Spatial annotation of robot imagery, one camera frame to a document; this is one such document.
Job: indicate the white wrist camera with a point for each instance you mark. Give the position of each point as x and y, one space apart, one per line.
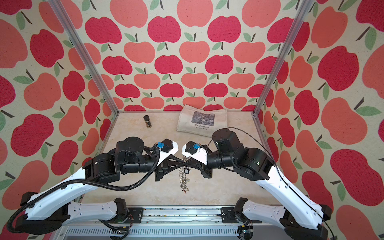
167 148
195 151

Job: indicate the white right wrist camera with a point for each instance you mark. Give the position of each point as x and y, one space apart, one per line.
195 151

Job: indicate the metal disc with key rings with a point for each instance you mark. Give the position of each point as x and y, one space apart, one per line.
183 180

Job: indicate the aluminium frame post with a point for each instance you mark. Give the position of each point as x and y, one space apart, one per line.
301 15
70 29

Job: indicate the cream Monet canvas bag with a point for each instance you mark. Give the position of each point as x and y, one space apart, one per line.
200 122

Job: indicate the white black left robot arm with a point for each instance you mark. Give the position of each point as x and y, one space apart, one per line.
122 169

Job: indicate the front aluminium rail base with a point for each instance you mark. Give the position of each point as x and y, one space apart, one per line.
164 223

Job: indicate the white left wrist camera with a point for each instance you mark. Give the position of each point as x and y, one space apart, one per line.
167 148

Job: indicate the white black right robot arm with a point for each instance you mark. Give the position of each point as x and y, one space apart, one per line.
300 217

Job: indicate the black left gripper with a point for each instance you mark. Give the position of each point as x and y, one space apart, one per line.
164 168

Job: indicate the right rear aluminium frame post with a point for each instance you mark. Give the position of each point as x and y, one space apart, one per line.
301 15

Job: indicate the left rear aluminium frame post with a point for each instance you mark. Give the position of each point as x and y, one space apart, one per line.
70 29

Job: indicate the small dark spice jar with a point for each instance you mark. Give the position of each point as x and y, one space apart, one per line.
147 121

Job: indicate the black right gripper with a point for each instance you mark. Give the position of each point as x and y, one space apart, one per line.
199 165

